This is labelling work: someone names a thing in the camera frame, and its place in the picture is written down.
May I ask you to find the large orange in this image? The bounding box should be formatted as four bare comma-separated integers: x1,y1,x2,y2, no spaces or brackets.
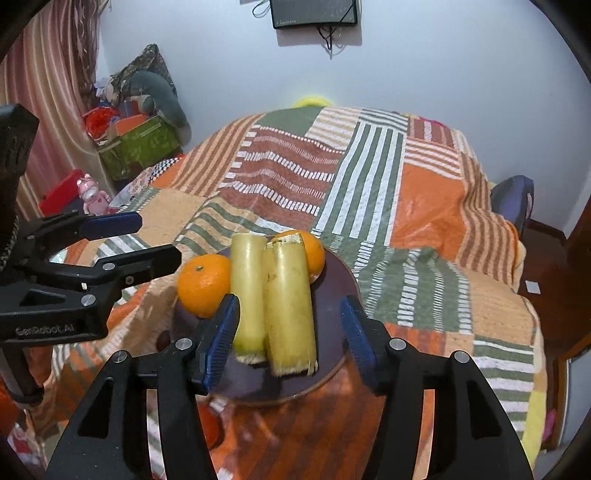
176,254,230,319
273,230,325,284

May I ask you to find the yellow sugarcane piece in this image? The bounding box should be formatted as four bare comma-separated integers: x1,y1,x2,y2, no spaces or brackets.
263,234,318,377
230,233,266,365

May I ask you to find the red box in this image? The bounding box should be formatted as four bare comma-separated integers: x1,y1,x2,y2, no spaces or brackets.
39,169,84,217

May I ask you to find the dark red jujube upper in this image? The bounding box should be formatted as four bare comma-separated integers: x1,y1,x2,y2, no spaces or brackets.
155,330,171,352

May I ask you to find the pink toy figure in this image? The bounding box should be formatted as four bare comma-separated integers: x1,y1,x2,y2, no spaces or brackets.
77,174,111,216

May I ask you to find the green storage box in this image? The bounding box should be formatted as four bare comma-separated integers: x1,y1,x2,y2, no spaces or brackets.
98,116,181,181

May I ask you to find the striped pink curtain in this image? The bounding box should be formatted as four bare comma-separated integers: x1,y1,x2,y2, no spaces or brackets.
1,1,111,220

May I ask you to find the grey plush toy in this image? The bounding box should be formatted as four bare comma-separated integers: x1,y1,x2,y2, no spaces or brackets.
128,71,187,128

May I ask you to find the patchwork striped bed cover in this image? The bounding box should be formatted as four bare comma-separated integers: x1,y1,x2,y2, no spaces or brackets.
31,107,547,479

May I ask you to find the yellow round cushion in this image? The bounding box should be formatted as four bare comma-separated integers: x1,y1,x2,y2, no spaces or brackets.
293,96,332,108

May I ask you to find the small black wall monitor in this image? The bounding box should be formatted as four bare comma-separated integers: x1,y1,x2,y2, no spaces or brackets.
270,0,359,29

